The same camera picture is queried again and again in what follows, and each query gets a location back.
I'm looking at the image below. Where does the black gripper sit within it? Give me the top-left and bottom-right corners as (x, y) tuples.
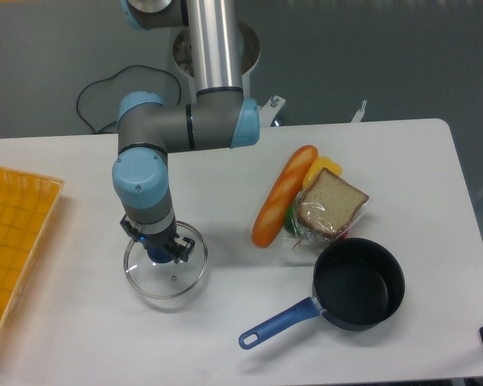
(120, 215), (196, 264)

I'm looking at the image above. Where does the glass lid blue knob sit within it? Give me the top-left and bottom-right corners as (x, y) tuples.
(123, 221), (208, 300)

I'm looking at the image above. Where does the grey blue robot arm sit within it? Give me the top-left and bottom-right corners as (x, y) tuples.
(112, 1), (260, 263)

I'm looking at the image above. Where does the green toy vegetable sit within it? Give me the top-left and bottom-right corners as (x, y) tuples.
(283, 204), (300, 236)

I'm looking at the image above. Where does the yellow plastic basket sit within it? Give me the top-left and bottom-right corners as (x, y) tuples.
(0, 166), (64, 335)

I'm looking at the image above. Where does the orange toy baguette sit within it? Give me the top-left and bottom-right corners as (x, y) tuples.
(251, 145), (319, 248)

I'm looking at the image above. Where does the wrapped bread slice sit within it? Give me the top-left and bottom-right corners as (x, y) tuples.
(291, 168), (369, 243)

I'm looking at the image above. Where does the yellow toy bell pepper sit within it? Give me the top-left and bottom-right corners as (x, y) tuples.
(303, 157), (342, 188)

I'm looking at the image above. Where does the black cable on floor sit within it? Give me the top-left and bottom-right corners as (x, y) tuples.
(76, 64), (183, 134)

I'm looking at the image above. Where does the dark saucepan blue handle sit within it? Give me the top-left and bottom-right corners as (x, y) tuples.
(238, 238), (406, 350)

